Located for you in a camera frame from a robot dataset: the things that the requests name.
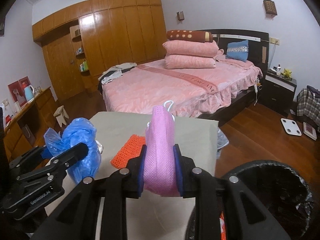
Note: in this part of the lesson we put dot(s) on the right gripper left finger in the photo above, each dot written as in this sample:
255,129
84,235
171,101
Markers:
76,216

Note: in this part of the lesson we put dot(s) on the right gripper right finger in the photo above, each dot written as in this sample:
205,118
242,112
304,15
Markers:
245,217

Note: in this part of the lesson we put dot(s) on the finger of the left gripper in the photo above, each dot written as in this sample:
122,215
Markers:
32,158
70,157

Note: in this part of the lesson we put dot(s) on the white plastic bag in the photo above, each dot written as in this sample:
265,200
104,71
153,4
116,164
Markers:
100,147

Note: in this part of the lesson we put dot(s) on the pink face mask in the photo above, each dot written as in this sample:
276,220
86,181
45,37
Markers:
159,165

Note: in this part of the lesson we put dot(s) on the black lined trash bin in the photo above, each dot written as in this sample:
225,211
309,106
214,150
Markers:
281,190

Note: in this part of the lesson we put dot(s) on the wooden sideboard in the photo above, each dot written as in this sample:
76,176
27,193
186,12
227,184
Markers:
28,127

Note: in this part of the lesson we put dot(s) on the small white wooden stool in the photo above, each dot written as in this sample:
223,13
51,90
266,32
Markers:
61,115

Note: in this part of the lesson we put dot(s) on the light blue kettle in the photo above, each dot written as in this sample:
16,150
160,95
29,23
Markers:
29,93

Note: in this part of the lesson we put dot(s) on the red picture box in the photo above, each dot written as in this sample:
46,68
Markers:
17,93

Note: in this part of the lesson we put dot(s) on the white bathroom scale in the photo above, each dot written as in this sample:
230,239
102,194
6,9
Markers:
290,127

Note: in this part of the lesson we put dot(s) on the pile of clothes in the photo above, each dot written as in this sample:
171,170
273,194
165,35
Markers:
113,73

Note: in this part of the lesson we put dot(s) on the wooden wardrobe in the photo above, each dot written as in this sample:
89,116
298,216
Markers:
83,40

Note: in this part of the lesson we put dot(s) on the black bedside table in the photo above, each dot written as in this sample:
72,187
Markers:
278,93

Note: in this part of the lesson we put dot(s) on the pink covered bed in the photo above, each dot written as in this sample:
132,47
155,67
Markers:
193,91

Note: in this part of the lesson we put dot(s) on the plaid cloth covered chair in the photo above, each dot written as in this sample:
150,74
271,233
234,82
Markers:
308,105

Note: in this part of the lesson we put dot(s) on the white bottle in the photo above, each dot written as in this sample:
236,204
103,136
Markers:
278,70

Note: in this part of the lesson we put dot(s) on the lower pink pillow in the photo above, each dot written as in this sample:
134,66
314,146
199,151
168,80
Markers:
187,62

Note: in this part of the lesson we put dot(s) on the yellow plush toy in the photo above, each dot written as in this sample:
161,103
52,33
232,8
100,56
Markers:
287,74

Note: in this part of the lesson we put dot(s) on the blue cushion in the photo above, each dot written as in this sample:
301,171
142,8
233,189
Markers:
238,51

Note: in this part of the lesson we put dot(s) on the black bed headboard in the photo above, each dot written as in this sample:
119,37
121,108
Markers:
258,43

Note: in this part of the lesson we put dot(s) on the brown dotted bolster pillow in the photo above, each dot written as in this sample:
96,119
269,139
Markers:
190,35

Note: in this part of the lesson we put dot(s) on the wall socket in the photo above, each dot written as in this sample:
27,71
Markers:
274,41

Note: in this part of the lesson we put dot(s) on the left wall lamp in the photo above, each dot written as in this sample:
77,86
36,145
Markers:
180,16

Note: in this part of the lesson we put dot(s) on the wall lamp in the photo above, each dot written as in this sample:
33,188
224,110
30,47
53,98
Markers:
180,16
270,8

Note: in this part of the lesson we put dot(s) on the right wall lamp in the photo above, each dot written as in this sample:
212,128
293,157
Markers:
270,8

